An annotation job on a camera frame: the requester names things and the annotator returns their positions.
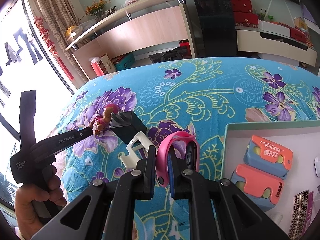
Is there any teal storage box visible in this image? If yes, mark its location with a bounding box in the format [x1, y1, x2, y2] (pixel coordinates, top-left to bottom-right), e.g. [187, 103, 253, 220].
[113, 53, 135, 71]

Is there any yellow flower vase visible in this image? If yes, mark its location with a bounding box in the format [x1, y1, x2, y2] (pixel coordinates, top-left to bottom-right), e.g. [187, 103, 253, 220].
[85, 0, 111, 20]

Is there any beige patterned curtain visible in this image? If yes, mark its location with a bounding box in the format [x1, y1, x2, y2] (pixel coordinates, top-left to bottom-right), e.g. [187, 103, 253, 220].
[34, 0, 88, 85]

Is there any red gift box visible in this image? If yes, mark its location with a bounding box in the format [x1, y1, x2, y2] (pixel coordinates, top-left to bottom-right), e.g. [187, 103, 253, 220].
[233, 12, 258, 28]

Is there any red hanging chinese ornament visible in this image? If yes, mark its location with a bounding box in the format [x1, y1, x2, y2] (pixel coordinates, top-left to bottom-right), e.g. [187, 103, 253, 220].
[34, 16, 74, 81]

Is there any curved wooden shelf desk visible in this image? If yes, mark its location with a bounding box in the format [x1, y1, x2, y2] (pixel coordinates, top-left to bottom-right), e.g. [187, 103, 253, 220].
[67, 0, 196, 80]

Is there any person's left hand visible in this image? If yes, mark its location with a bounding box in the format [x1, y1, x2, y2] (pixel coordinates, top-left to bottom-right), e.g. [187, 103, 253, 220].
[14, 166, 67, 240]

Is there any black power adapter plug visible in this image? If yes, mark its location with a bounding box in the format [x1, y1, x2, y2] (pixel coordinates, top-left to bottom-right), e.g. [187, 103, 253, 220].
[109, 111, 146, 144]

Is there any red white paper bag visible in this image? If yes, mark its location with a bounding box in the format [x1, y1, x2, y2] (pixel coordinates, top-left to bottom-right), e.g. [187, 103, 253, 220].
[89, 54, 116, 76]

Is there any pink brown toy puppy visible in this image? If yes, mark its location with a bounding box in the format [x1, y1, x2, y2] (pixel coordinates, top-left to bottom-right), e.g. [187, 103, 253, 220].
[92, 104, 114, 135]

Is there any gold patterned lighter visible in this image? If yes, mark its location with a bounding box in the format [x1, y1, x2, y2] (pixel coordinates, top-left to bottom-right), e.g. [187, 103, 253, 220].
[288, 190, 309, 239]

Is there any black bag on floor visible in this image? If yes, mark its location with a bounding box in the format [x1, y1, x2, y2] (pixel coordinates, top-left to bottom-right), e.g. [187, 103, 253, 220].
[149, 46, 191, 63]

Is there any pink smart watch band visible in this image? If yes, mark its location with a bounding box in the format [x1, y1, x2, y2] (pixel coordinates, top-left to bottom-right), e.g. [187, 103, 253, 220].
[155, 131, 200, 187]

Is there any purple lighter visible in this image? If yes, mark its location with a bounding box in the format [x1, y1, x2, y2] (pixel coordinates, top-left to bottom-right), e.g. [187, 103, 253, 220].
[302, 191, 313, 234]

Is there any white hair claw clip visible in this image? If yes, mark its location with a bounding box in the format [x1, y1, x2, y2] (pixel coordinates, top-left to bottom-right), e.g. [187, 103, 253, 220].
[120, 132, 154, 171]

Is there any white flat box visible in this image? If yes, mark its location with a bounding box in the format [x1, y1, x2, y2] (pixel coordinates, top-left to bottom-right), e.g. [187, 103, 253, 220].
[258, 20, 290, 37]

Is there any teal cardboard box tray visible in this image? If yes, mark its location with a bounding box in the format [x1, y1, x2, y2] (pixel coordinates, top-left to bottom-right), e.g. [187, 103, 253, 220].
[221, 121, 319, 239]

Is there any white small camera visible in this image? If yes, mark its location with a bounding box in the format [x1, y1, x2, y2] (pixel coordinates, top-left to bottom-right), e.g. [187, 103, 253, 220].
[314, 155, 320, 178]

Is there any cream TV console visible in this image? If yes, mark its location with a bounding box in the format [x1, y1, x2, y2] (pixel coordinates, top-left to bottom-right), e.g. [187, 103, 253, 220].
[236, 26, 317, 67]

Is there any red gift bag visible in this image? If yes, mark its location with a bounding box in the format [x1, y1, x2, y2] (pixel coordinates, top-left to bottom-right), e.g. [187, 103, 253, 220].
[231, 0, 253, 13]

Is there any floral blue table cloth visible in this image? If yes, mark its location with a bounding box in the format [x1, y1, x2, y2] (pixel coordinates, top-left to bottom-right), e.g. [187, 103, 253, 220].
[52, 57, 319, 239]

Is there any black water dispenser cabinet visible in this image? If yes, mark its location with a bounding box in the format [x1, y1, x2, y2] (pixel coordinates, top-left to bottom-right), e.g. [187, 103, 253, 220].
[194, 0, 238, 57]

